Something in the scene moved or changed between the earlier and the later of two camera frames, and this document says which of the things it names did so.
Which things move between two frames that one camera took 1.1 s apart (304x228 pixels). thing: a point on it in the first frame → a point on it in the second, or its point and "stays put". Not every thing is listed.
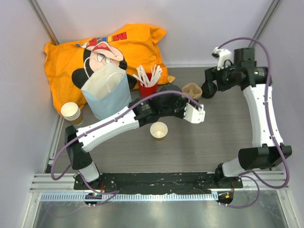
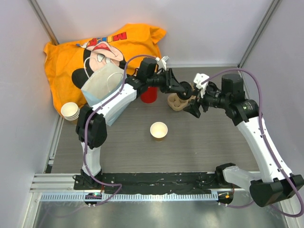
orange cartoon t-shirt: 71,65 stays put
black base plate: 168,181 stays put
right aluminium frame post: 264,22 stays put
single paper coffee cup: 158,130 stays put
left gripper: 183,102 → 171,85
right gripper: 213,73 → 194,107
